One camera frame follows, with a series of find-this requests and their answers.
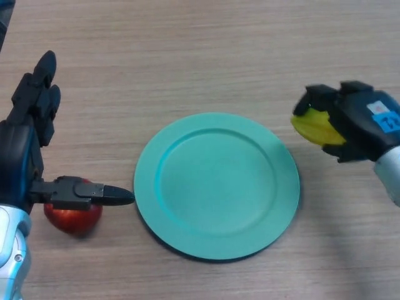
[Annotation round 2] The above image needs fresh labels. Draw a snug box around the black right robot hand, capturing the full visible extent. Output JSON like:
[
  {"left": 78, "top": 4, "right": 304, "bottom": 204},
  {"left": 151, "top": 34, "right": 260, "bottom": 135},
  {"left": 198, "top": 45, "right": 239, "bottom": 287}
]
[{"left": 292, "top": 80, "right": 400, "bottom": 164}]

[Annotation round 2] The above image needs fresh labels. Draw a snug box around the yellow starfruit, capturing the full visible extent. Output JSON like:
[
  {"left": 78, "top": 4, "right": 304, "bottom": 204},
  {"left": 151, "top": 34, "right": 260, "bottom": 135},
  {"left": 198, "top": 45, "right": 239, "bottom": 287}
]
[{"left": 290, "top": 107, "right": 347, "bottom": 146}]

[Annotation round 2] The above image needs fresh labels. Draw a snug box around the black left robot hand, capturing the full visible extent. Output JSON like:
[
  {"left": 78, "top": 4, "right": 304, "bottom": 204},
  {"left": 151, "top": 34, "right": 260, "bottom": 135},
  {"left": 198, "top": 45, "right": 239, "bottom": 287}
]
[{"left": 0, "top": 50, "right": 136, "bottom": 215}]

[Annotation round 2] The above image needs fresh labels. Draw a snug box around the red apple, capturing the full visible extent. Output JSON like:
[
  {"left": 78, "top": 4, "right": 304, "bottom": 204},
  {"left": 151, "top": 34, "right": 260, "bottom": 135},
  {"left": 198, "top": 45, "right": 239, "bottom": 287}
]
[{"left": 42, "top": 178, "right": 103, "bottom": 236}]

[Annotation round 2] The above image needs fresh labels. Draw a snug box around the green round plate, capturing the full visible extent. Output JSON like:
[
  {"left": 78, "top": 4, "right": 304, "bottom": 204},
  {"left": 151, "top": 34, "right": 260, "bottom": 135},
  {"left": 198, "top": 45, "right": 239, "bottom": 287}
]
[{"left": 133, "top": 112, "right": 301, "bottom": 262}]

